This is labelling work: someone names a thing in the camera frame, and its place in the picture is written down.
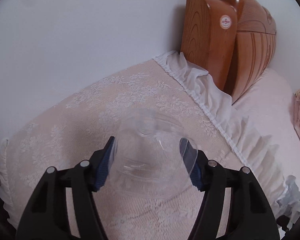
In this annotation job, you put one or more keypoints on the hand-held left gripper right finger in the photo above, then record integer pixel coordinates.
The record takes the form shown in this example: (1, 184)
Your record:
(197, 177)

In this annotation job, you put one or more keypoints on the bed with pink sheet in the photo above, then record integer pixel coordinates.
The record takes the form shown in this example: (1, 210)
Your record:
(270, 110)

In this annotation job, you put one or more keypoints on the white lace cover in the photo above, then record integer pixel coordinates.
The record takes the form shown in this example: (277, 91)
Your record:
(90, 100)

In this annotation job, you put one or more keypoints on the wooden headboard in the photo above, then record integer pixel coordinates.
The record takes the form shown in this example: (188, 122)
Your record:
(205, 37)

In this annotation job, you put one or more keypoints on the clear plastic lid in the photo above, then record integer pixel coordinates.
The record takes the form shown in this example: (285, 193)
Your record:
(150, 155)

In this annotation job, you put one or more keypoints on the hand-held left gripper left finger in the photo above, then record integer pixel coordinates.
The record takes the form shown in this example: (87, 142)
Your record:
(103, 165)

